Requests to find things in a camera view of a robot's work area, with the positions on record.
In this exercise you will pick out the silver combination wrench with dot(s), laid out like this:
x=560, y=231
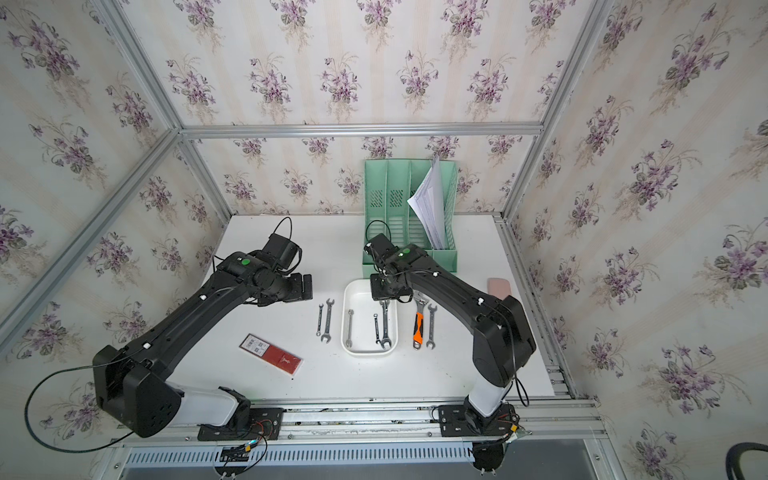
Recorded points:
x=432, y=313

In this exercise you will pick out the long silver open-end wrench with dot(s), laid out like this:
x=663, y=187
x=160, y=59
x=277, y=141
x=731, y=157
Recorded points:
x=385, y=340

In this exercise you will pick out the red rectangular packaged box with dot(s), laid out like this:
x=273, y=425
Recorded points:
x=271, y=354

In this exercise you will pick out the large silver open-end wrench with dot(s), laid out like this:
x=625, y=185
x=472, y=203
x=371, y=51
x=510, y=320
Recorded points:
x=325, y=335

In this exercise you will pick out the pink eraser block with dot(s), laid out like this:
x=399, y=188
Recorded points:
x=499, y=288

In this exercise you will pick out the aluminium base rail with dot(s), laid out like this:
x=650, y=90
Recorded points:
x=374, y=434

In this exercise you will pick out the aluminium frame horizontal bar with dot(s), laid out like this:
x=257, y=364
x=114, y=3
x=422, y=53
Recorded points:
x=362, y=130

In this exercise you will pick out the orange handled adjustable wrench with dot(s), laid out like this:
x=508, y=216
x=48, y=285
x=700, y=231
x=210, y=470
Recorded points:
x=417, y=338

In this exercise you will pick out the thin silver open-end wrench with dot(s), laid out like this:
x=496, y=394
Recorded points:
x=377, y=329

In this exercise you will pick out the white paper sheets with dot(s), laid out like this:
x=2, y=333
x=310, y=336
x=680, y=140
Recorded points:
x=428, y=204

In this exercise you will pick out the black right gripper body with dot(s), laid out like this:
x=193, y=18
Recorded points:
x=380, y=288

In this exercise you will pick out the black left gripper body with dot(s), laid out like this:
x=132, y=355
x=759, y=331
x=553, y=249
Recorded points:
x=288, y=289

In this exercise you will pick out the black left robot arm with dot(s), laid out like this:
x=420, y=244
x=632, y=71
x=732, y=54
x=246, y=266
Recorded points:
x=132, y=384

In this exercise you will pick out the white plastic storage box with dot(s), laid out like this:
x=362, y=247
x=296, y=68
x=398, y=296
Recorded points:
x=357, y=296

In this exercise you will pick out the green plastic file organizer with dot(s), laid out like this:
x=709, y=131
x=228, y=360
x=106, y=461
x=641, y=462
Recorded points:
x=388, y=184

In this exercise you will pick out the tiny silver wrench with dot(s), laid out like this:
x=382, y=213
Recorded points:
x=319, y=320

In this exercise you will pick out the small green circuit board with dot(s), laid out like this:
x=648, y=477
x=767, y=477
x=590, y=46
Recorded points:
x=239, y=454

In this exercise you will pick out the small silver open-end wrench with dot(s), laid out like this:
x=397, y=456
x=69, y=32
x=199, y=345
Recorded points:
x=348, y=338

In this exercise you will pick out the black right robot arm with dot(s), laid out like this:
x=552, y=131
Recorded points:
x=502, y=340

